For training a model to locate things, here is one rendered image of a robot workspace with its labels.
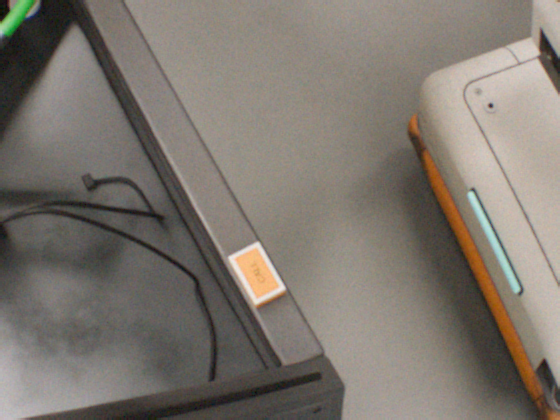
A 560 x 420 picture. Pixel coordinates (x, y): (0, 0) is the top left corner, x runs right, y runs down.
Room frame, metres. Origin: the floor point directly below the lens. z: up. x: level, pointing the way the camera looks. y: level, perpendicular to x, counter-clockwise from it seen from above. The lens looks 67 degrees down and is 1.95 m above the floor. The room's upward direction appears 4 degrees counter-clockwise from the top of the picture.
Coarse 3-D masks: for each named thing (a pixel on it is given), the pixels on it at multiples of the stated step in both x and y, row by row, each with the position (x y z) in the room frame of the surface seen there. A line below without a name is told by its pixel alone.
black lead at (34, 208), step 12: (84, 180) 0.52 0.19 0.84; (96, 180) 0.52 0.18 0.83; (108, 180) 0.52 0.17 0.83; (120, 180) 0.52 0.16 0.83; (36, 204) 0.42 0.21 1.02; (48, 204) 0.42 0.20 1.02; (60, 204) 0.42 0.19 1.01; (72, 204) 0.42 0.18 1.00; (84, 204) 0.43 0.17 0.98; (96, 204) 0.44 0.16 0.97; (12, 216) 0.41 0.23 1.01; (72, 216) 0.41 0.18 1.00; (84, 216) 0.41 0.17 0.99; (144, 216) 0.46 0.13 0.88; (156, 216) 0.46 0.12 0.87; (108, 228) 0.41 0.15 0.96; (132, 240) 0.41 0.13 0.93; (156, 252) 0.41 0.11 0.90; (180, 264) 0.41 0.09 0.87; (192, 276) 0.40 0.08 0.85; (204, 312) 0.37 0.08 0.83
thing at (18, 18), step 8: (24, 0) 0.52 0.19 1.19; (32, 0) 0.52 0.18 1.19; (16, 8) 0.52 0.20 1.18; (24, 8) 0.52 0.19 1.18; (8, 16) 0.52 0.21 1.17; (16, 16) 0.52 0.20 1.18; (24, 16) 0.52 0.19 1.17; (0, 24) 0.52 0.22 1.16; (8, 24) 0.51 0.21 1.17; (16, 24) 0.51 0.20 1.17; (8, 32) 0.51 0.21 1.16
